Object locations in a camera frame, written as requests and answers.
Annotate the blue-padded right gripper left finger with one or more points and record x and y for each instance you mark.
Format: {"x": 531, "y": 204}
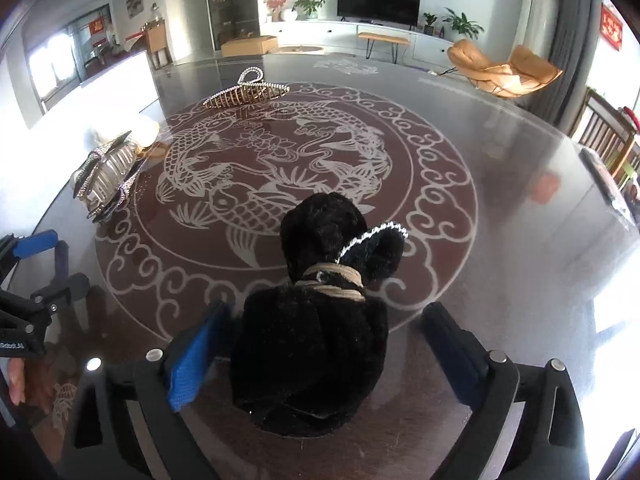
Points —
{"x": 101, "y": 441}

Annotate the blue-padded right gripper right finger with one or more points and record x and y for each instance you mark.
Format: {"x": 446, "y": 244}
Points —
{"x": 549, "y": 442}

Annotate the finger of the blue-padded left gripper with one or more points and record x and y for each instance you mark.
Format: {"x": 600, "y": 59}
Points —
{"x": 17, "y": 248}
{"x": 59, "y": 295}

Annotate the silver glitter bow hair clip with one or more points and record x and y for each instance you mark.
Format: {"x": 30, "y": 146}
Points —
{"x": 103, "y": 181}

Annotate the black velvet scrunchie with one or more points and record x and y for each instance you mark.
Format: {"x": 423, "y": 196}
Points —
{"x": 308, "y": 353}

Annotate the person's left hand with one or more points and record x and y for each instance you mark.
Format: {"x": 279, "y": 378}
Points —
{"x": 16, "y": 380}

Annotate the white partition board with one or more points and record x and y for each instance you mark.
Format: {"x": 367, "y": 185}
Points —
{"x": 38, "y": 161}

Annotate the gold pearl hair claw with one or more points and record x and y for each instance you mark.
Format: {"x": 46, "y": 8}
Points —
{"x": 251, "y": 88}

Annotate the black remote control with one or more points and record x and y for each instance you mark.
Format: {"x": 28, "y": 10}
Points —
{"x": 605, "y": 183}

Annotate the cardboard box on floor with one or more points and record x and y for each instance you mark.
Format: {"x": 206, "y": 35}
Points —
{"x": 258, "y": 45}

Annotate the wooden dining chair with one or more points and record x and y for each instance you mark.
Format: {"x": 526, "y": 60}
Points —
{"x": 611, "y": 134}

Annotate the red flowers in vase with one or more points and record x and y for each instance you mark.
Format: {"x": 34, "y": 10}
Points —
{"x": 274, "y": 8}

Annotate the green potted plant left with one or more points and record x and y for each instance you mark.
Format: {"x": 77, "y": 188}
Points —
{"x": 309, "y": 8}

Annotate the green potted plant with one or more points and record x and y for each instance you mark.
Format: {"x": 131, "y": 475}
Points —
{"x": 309, "y": 8}
{"x": 462, "y": 25}

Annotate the orange lounge chair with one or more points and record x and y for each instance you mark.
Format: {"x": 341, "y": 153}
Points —
{"x": 522, "y": 74}

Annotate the wooden bench with hairpin legs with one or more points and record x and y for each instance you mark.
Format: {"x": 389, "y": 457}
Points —
{"x": 395, "y": 43}

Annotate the black flat television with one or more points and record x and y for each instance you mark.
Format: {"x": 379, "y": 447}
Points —
{"x": 404, "y": 12}

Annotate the white tv cabinet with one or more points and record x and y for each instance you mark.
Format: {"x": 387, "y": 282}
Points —
{"x": 381, "y": 43}

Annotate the green potted plant right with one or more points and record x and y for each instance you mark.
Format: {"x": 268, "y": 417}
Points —
{"x": 462, "y": 25}

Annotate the white standing air conditioner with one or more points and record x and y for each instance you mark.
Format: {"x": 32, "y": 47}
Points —
{"x": 536, "y": 26}

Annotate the grey curtain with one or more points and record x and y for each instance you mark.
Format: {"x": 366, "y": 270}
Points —
{"x": 573, "y": 48}

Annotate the red wall hanging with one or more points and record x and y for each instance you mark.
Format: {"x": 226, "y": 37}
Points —
{"x": 611, "y": 28}

